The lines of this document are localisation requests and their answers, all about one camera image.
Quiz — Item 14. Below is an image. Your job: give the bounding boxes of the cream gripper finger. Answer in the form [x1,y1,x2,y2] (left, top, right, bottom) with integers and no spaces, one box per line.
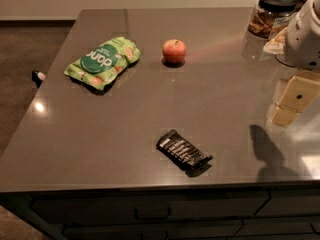
[267,104,299,127]

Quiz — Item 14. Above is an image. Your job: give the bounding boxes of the black rxbar chocolate bar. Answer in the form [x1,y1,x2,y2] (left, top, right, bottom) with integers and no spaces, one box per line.
[156,129,213,169]

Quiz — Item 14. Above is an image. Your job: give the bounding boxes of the snack packet beside jar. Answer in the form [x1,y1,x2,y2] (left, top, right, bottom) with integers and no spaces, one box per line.
[263,28,287,55]

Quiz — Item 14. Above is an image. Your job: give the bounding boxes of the red apple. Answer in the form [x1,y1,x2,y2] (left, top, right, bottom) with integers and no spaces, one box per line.
[162,39,186,64]

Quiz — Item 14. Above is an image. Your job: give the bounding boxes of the small bottle on floor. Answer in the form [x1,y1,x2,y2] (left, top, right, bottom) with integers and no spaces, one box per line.
[32,70,46,82]

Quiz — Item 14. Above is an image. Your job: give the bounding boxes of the glass jar with black lid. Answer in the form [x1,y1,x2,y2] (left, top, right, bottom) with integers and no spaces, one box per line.
[248,0,297,39]

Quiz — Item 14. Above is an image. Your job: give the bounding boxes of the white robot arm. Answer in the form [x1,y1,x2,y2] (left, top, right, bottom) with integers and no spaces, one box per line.
[263,0,320,126]

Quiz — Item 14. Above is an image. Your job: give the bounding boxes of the green rice chip bag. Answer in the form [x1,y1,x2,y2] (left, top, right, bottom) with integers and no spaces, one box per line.
[64,37,140,91]

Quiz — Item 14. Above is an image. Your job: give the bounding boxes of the black drawer handle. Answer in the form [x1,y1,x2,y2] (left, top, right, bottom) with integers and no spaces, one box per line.
[134,207,172,222]

